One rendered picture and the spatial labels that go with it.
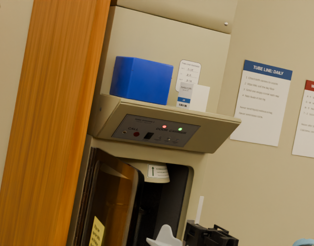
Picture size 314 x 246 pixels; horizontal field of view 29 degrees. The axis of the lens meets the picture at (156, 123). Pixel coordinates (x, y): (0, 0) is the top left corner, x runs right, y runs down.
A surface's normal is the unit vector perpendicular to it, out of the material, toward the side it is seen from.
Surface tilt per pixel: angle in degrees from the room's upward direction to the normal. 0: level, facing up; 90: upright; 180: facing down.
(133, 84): 90
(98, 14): 90
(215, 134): 135
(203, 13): 90
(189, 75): 90
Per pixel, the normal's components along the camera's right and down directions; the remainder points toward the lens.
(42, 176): -0.87, -0.14
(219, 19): 0.45, 0.13
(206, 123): 0.19, 0.79
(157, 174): 0.69, -0.24
